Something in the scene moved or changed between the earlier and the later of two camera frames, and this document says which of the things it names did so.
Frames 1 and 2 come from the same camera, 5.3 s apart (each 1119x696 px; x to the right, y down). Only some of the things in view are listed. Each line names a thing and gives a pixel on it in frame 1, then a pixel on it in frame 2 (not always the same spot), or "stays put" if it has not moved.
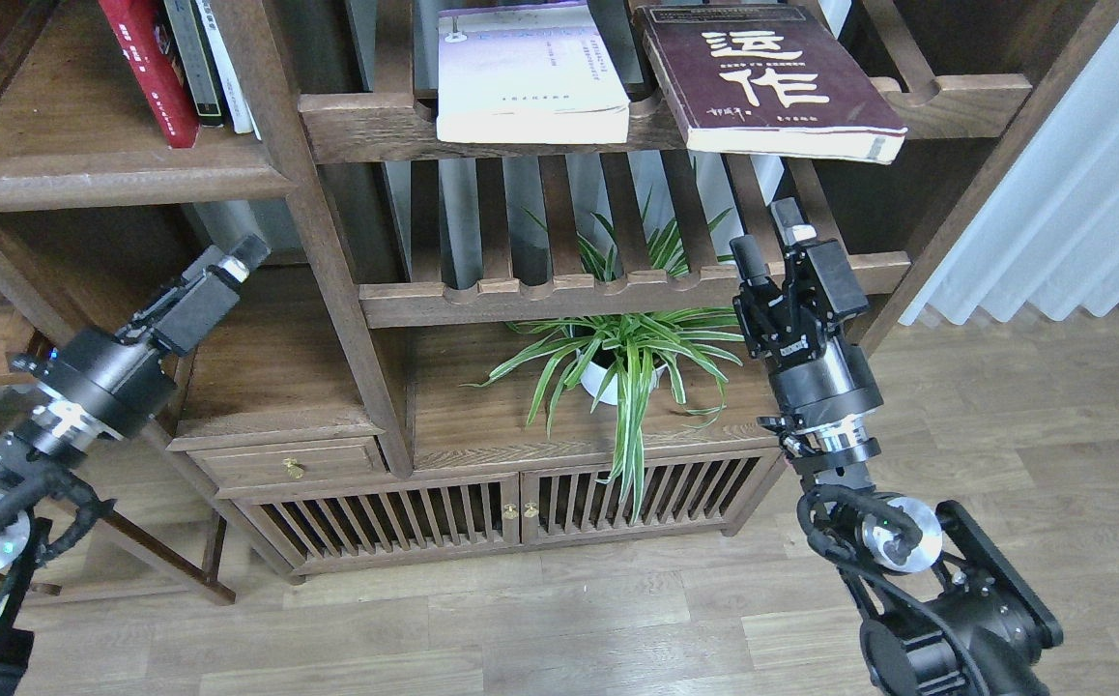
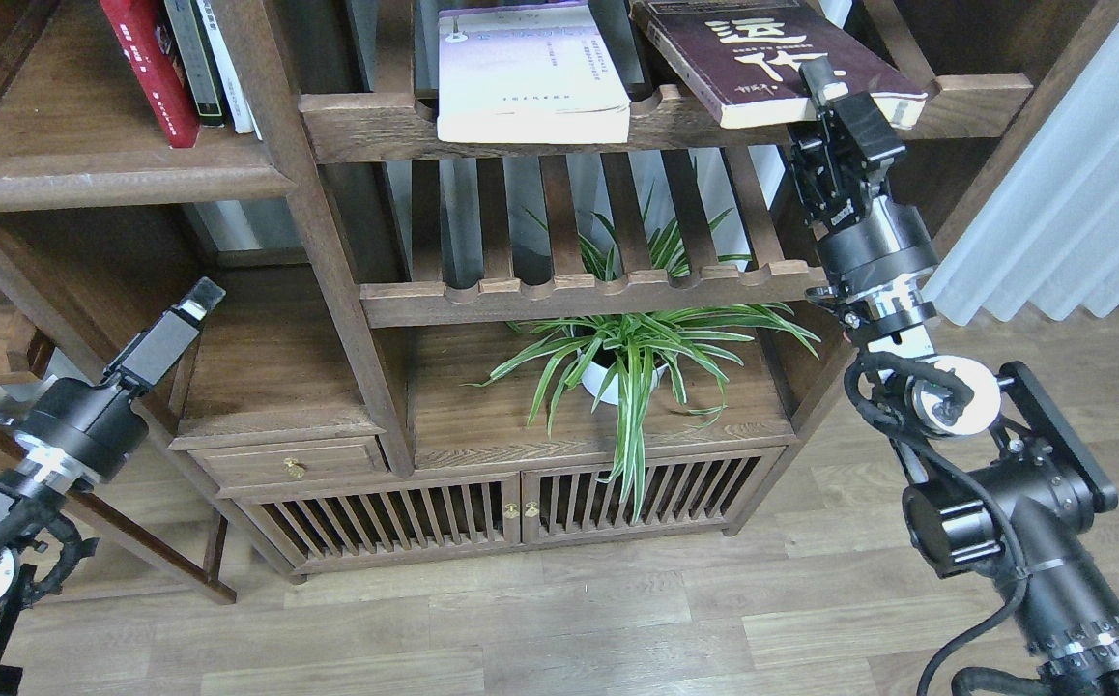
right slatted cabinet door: (682, 498) stays put
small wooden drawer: (243, 466) stays put
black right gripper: (824, 379) to (867, 244)
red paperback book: (134, 24) stays put
